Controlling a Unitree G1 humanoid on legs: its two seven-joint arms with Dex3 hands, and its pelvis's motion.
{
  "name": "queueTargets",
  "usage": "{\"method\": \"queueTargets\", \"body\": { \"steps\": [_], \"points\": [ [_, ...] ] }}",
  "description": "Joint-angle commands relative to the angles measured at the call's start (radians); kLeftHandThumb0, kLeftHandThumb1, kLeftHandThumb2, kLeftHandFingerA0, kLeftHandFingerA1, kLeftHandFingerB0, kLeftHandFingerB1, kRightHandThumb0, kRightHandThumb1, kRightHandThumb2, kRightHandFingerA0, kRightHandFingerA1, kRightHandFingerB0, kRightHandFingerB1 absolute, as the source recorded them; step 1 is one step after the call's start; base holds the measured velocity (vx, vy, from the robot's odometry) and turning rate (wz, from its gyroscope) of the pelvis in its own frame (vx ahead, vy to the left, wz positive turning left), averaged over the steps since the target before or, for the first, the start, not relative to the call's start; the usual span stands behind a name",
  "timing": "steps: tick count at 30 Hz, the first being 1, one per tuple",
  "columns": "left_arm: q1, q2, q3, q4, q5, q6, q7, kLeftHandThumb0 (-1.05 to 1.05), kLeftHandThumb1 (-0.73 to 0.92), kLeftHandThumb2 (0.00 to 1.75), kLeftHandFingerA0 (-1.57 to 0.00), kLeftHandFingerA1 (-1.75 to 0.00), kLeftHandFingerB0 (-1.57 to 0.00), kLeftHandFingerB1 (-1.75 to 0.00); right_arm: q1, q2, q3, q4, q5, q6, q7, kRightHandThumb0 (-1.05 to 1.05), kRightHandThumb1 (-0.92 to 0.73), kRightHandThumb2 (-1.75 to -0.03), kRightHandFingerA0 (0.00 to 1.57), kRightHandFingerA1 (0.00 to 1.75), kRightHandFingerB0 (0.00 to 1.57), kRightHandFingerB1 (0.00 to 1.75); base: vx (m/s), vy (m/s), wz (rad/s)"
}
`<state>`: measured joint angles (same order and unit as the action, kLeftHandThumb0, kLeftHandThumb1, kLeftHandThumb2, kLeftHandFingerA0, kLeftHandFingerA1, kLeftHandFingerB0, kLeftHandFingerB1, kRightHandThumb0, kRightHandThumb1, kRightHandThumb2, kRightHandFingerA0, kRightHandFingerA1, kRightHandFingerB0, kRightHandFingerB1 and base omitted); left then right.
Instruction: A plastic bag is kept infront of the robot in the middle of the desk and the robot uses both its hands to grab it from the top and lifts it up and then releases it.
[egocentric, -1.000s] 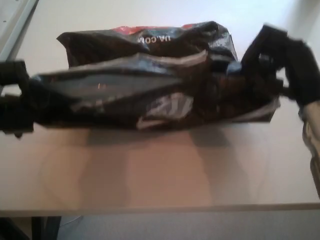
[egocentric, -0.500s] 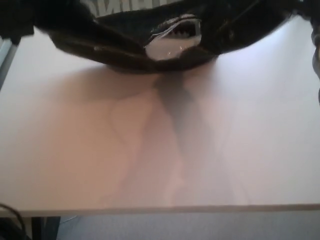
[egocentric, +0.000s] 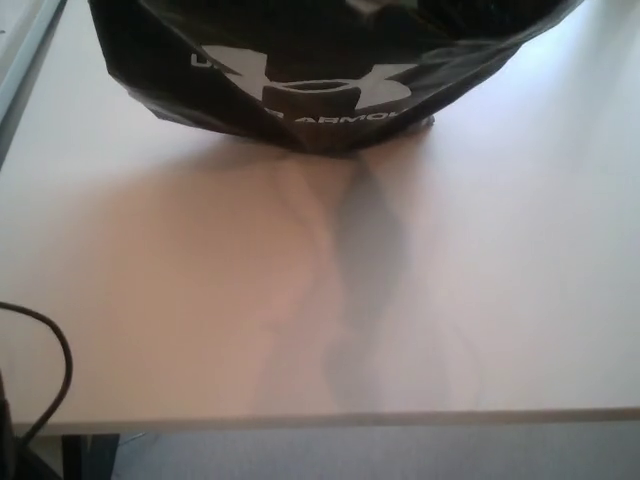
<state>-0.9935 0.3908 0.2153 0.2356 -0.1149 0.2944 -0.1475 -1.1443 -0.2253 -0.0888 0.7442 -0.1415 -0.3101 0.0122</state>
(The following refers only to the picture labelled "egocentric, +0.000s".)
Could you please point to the black plastic bag red bottom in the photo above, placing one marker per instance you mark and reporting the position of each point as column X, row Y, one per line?
column 175, row 30

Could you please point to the black table leg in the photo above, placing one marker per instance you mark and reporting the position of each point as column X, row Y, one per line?
column 90, row 457

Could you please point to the grey metal desk rail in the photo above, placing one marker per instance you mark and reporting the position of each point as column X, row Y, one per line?
column 27, row 65

